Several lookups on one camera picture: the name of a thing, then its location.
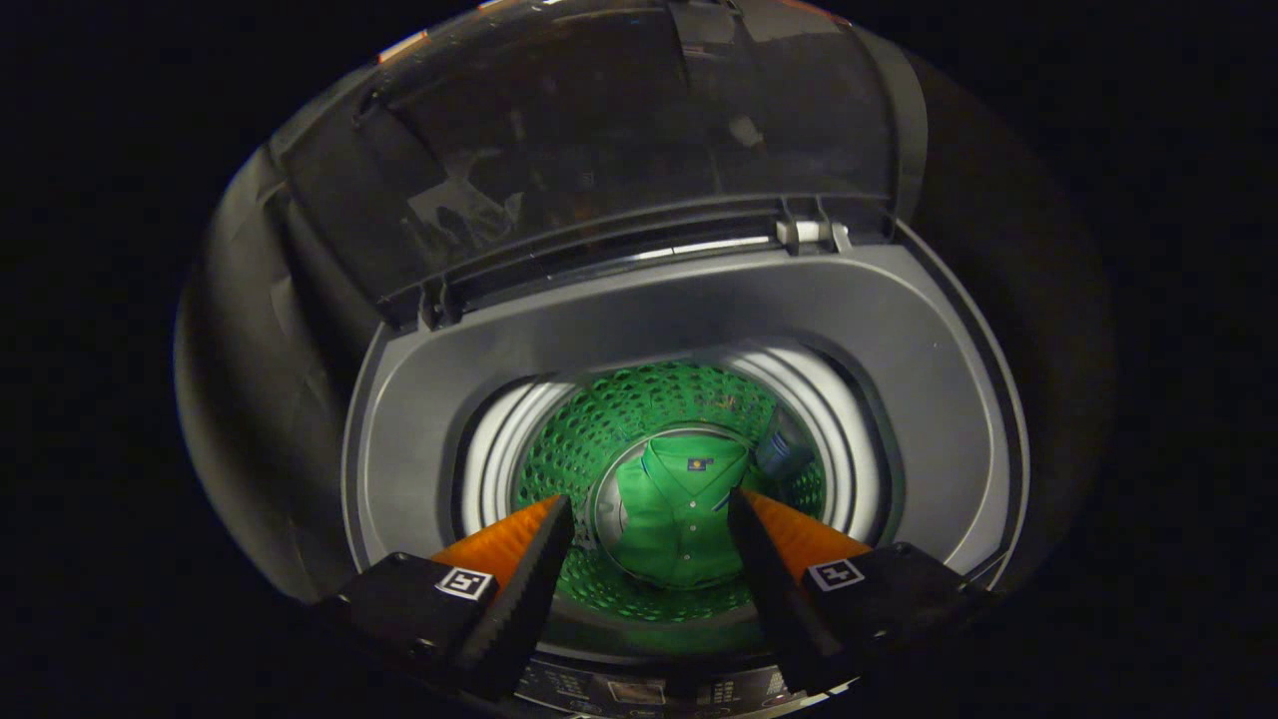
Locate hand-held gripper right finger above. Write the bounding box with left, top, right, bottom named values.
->
left=727, top=487, right=999, bottom=695

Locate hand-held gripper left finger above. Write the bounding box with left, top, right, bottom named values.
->
left=315, top=492, right=577, bottom=700

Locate green polo shirt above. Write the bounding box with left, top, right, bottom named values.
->
left=609, top=434, right=755, bottom=590

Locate washing machine dark glass lid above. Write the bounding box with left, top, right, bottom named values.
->
left=270, top=0, right=930, bottom=326

